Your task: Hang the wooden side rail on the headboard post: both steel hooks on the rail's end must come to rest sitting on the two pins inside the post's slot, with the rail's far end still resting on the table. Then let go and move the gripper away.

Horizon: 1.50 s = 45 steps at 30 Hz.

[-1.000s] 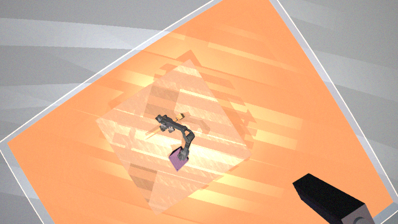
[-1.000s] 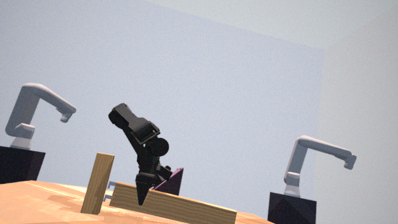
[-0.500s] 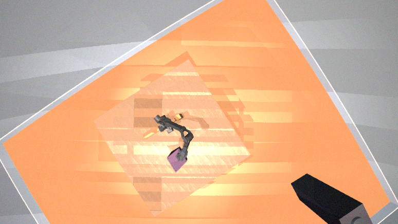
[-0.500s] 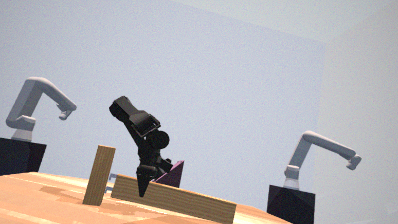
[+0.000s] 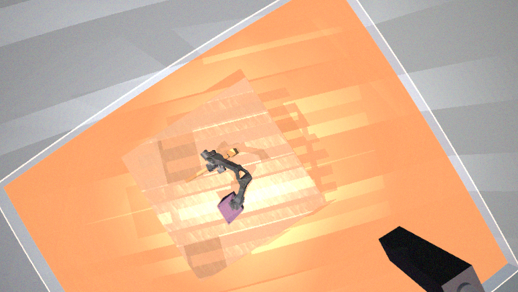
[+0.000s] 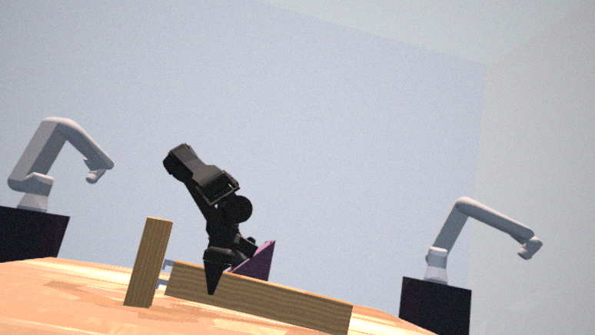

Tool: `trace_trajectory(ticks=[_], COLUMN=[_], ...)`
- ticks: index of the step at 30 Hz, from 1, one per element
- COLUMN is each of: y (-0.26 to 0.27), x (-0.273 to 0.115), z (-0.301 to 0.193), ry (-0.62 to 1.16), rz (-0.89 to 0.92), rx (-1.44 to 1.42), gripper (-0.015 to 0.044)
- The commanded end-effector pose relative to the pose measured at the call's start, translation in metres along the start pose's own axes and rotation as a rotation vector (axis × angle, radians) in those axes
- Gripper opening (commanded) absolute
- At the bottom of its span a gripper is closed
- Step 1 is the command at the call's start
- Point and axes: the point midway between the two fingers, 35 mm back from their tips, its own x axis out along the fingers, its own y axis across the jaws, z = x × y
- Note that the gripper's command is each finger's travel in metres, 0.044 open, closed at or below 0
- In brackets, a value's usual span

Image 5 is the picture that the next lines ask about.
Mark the brown wooden post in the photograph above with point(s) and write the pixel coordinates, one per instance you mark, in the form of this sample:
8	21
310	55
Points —
232	152

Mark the wooden rail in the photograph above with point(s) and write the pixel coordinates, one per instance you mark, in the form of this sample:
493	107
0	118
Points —
201	172

